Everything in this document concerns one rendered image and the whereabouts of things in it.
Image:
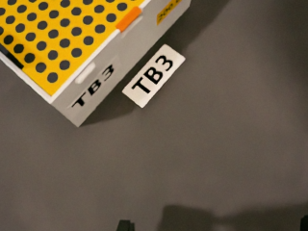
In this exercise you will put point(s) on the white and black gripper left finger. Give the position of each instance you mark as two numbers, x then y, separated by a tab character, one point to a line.
126	225

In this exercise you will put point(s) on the yellow pipette tip rack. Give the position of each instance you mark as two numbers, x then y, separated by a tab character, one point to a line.
50	39

